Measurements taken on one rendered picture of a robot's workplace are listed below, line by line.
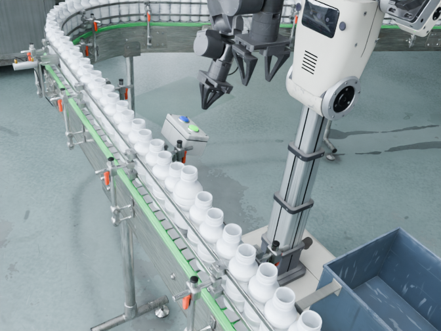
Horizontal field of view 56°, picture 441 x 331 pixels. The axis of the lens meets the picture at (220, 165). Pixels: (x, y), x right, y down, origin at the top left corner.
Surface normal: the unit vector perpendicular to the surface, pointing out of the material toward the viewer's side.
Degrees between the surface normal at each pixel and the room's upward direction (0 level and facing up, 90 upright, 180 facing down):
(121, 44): 90
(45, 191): 0
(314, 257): 0
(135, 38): 90
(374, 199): 0
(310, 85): 90
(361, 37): 90
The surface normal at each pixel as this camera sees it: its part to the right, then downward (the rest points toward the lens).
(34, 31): 0.53, 0.53
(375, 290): 0.09, -0.81
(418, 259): -0.84, 0.25
